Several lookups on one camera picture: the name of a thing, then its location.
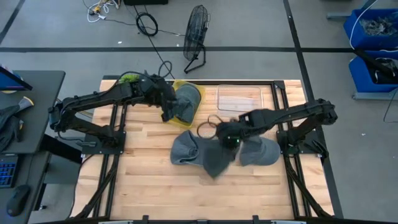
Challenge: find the black desk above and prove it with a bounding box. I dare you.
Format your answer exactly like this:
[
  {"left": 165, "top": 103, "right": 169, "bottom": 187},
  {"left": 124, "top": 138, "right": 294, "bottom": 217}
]
[
  {"left": 0, "top": 151, "right": 52, "bottom": 224},
  {"left": 0, "top": 70, "right": 67, "bottom": 156}
]

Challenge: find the black box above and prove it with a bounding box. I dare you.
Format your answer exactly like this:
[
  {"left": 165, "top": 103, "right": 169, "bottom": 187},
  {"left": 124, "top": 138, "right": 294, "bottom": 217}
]
[{"left": 123, "top": 0, "right": 170, "bottom": 6}]

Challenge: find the clear plastic bin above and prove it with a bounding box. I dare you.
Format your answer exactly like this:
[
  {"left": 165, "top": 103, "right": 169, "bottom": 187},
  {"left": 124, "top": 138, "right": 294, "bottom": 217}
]
[{"left": 216, "top": 84, "right": 265, "bottom": 118}]

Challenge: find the black computer mouse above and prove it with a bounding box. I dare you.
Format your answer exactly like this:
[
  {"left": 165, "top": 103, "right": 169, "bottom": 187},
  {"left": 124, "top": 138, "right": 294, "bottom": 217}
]
[{"left": 6, "top": 184, "right": 32, "bottom": 218}]

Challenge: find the blue-grey cap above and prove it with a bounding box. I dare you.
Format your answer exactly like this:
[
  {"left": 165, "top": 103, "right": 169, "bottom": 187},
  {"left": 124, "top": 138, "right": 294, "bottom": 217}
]
[
  {"left": 170, "top": 129, "right": 206, "bottom": 166},
  {"left": 238, "top": 135, "right": 282, "bottom": 167}
]

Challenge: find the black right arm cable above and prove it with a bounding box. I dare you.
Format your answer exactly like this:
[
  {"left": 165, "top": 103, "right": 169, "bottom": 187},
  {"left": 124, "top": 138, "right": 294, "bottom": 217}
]
[{"left": 196, "top": 113, "right": 224, "bottom": 141}]

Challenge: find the white cable bundle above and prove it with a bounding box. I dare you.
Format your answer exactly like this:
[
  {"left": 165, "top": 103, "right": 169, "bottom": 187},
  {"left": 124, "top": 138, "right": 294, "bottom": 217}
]
[{"left": 82, "top": 0, "right": 121, "bottom": 24}]

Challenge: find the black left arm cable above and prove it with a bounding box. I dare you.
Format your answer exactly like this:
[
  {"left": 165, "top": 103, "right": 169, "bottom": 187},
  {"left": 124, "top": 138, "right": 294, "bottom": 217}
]
[{"left": 114, "top": 60, "right": 174, "bottom": 86}]

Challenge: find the dark green cap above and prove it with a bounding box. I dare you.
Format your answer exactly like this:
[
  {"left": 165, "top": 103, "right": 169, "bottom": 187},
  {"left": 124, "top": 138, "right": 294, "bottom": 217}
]
[
  {"left": 172, "top": 83, "right": 202, "bottom": 124},
  {"left": 203, "top": 142, "right": 241, "bottom": 179}
]

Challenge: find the small potted green plant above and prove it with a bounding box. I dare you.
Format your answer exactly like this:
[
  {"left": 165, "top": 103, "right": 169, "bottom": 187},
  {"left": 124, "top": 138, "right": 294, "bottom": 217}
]
[{"left": 119, "top": 73, "right": 141, "bottom": 85}]

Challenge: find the black floor fan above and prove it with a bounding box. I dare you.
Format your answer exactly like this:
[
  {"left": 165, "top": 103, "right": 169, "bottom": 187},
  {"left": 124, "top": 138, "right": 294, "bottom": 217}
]
[{"left": 182, "top": 4, "right": 211, "bottom": 75}]

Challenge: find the dark grey bag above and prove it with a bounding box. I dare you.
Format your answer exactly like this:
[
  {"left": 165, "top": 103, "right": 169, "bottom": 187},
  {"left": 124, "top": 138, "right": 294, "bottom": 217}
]
[{"left": 0, "top": 104, "right": 25, "bottom": 153}]

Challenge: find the flat computer monitor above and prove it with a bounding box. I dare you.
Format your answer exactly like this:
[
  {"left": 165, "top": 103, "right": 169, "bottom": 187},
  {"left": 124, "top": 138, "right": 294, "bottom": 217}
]
[{"left": 0, "top": 64, "right": 34, "bottom": 92}]

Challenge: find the grey glove with yellow tip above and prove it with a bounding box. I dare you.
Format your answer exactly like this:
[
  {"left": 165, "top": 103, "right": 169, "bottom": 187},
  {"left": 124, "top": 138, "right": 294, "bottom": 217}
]
[{"left": 17, "top": 95, "right": 35, "bottom": 113}]

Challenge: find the long black floor cable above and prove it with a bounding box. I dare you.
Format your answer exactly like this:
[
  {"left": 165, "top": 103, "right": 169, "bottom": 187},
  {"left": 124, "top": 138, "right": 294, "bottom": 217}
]
[{"left": 124, "top": 2, "right": 187, "bottom": 80}]

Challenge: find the coiled black cable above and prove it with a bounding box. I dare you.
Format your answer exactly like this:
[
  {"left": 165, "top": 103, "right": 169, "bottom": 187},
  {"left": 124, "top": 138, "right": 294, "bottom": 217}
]
[{"left": 135, "top": 11, "right": 159, "bottom": 37}]

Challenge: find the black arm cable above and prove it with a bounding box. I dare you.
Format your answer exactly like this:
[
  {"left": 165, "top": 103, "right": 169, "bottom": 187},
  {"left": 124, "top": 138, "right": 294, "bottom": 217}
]
[
  {"left": 196, "top": 113, "right": 224, "bottom": 141},
  {"left": 114, "top": 60, "right": 174, "bottom": 86}
]

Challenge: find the thin white cable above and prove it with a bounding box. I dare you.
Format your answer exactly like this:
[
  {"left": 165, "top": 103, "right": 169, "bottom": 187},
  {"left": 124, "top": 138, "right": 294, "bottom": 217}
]
[{"left": 349, "top": 0, "right": 398, "bottom": 54}]

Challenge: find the black aluminium table frame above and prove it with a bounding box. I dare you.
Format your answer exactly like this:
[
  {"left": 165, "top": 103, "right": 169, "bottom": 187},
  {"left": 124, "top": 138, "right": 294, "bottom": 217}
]
[{"left": 70, "top": 73, "right": 336, "bottom": 224}]

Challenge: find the black keyboard with blue backlight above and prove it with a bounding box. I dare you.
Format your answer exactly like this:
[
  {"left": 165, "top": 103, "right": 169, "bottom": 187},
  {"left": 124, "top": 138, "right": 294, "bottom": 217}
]
[{"left": 0, "top": 154, "right": 20, "bottom": 189}]

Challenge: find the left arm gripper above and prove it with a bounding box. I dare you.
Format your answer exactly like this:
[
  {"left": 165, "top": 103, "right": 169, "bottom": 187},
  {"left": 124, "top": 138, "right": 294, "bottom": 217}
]
[{"left": 145, "top": 73, "right": 178, "bottom": 123}]

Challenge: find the blue plastic storage bin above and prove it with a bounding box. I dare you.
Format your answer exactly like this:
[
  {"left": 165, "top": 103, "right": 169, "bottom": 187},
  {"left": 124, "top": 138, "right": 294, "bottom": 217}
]
[
  {"left": 343, "top": 7, "right": 398, "bottom": 51},
  {"left": 348, "top": 50, "right": 398, "bottom": 94}
]

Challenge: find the yellow translucent plastic bin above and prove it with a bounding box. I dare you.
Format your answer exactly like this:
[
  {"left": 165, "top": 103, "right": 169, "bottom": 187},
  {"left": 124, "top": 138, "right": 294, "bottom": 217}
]
[{"left": 160, "top": 79, "right": 206, "bottom": 130}]

